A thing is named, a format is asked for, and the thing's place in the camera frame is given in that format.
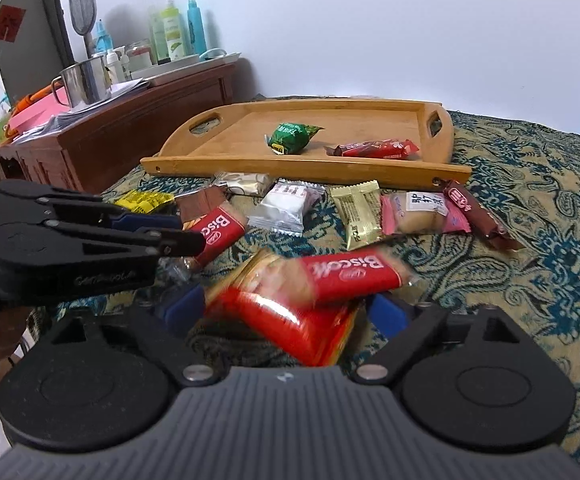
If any orange handle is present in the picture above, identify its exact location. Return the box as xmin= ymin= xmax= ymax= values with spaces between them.
xmin=12 ymin=84 xmax=66 ymax=111

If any brown candy packet pink label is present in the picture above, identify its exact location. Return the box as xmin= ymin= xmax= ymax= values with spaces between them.
xmin=442 ymin=178 xmax=524 ymax=251

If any pink folder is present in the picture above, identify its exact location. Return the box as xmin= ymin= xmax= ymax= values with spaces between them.
xmin=7 ymin=100 xmax=71 ymax=136

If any wooden cabinet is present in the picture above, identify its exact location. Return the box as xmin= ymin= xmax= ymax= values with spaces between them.
xmin=0 ymin=57 xmax=239 ymax=196

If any yellow snack packet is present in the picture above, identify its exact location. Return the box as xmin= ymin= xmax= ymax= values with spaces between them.
xmin=114 ymin=189 xmax=176 ymax=215

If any teal spray bottle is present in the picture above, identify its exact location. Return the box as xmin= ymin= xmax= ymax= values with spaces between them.
xmin=186 ymin=0 xmax=209 ymax=59

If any white board with red label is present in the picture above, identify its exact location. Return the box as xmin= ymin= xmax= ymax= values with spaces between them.
xmin=0 ymin=0 xmax=76 ymax=106

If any white bottle green label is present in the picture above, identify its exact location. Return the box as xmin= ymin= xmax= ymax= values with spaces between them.
xmin=162 ymin=0 xmax=191 ymax=61

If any stack of papers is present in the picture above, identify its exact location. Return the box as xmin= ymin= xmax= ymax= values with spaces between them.
xmin=44 ymin=77 xmax=149 ymax=134

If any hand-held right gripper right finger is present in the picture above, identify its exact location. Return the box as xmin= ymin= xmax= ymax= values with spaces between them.
xmin=354 ymin=292 xmax=526 ymax=386

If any brown peanut snack packet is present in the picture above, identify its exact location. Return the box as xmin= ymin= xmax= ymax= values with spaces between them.
xmin=174 ymin=185 xmax=231 ymax=224

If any large red biscuit packet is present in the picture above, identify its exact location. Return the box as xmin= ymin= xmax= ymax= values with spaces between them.
xmin=297 ymin=247 xmax=416 ymax=306

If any white plastic tray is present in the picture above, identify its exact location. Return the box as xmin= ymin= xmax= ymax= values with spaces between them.
xmin=134 ymin=51 xmax=243 ymax=86

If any dark red snack bar packet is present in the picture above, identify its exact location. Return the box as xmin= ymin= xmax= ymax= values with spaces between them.
xmin=324 ymin=138 xmax=421 ymax=161

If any patterned blanket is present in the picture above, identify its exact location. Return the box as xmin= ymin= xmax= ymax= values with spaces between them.
xmin=24 ymin=94 xmax=580 ymax=466

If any grey round swatter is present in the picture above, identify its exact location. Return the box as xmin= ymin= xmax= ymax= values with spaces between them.
xmin=68 ymin=0 xmax=102 ymax=59

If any blue pump bottle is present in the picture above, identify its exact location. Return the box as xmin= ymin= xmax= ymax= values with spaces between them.
xmin=92 ymin=19 xmax=116 ymax=56

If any silver beige snack packet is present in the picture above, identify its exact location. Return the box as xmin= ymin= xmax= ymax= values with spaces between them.
xmin=213 ymin=170 xmax=275 ymax=197

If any small white bottle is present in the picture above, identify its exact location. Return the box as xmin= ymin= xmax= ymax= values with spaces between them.
xmin=104 ymin=50 xmax=131 ymax=81

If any pale green bottle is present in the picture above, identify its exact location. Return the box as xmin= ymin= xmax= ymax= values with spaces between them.
xmin=148 ymin=7 xmax=169 ymax=64

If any red and gold snack packet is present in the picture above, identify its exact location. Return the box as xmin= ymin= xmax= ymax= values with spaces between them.
xmin=205 ymin=250 xmax=361 ymax=367

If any wooden tray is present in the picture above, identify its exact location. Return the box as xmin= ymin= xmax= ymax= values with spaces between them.
xmin=140 ymin=99 xmax=472 ymax=189

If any small red biscuit packet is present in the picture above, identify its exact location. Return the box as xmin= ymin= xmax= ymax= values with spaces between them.
xmin=182 ymin=202 xmax=249 ymax=266

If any green snack packet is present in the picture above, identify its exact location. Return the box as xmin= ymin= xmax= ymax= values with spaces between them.
xmin=266 ymin=122 xmax=325 ymax=156

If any glass jar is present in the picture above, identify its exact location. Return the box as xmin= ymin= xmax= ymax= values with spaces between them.
xmin=125 ymin=40 xmax=153 ymax=74

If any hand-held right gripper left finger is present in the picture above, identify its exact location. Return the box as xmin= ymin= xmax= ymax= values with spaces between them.
xmin=50 ymin=282 xmax=221 ymax=387

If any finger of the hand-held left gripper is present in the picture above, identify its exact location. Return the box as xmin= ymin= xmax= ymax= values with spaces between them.
xmin=0 ymin=179 xmax=183 ymax=234
xmin=44 ymin=217 xmax=207 ymax=261

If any pink snack packet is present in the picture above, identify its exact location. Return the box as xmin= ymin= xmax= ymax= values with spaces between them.
xmin=380 ymin=190 xmax=472 ymax=236

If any white snack packet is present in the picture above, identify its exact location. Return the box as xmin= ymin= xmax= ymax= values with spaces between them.
xmin=247 ymin=178 xmax=326 ymax=236

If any metal mug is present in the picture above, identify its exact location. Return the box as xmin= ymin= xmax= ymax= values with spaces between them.
xmin=50 ymin=54 xmax=113 ymax=109

